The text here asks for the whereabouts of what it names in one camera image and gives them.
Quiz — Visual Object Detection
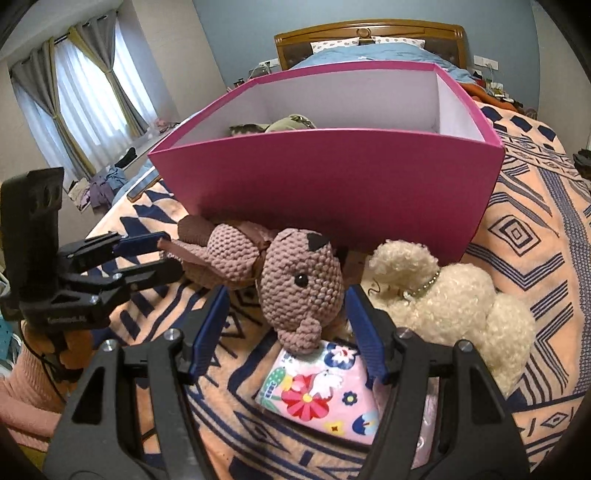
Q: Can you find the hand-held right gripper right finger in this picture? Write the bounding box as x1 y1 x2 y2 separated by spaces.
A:
344 284 539 480

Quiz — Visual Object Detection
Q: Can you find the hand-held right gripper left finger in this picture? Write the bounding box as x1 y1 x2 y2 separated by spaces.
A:
41 285 232 480

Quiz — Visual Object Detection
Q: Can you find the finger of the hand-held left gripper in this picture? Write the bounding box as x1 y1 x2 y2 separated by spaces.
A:
58 231 172 278
69 258 185 319

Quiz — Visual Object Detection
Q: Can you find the brown crochet bear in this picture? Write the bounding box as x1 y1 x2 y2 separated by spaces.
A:
159 215 345 356

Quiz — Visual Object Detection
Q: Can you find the floral tissue pack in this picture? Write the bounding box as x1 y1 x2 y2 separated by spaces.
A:
256 339 384 446

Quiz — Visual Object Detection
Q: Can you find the cream curly plush dog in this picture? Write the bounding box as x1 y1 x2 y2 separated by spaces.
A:
367 240 536 398

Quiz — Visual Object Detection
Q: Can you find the pink cardboard box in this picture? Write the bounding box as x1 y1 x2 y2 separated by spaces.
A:
148 62 504 264

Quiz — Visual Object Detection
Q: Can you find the person's left forearm pink sleeve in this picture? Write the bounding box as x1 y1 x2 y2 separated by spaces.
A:
0 355 70 444

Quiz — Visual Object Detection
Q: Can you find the person's left hand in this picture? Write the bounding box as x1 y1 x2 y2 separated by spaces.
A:
21 323 95 379

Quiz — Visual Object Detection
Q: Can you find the pile of clothes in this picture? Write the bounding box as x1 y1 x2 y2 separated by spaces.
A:
69 166 130 210

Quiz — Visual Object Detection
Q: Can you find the grey yellow curtain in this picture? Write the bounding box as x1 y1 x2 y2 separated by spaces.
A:
69 16 160 139
10 39 95 181

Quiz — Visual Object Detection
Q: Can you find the white sheer curtain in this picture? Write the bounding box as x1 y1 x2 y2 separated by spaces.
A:
14 23 158 171

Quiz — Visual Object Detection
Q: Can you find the orange navy patterned blanket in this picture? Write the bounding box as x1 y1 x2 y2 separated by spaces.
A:
46 99 591 480

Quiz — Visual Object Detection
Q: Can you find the green plush toy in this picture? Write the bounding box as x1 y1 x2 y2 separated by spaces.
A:
228 114 317 137

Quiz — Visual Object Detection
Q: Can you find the wooden bed headboard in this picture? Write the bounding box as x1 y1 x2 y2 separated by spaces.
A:
274 19 471 72

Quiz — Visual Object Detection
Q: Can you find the orange brown cloth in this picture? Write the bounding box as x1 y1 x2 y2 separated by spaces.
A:
462 82 499 104

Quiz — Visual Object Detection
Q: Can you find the blue floral duvet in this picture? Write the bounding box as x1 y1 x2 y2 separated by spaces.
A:
288 44 476 84

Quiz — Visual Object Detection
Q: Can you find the white dotted pillow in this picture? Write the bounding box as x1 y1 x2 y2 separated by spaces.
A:
372 36 428 49
310 36 361 54

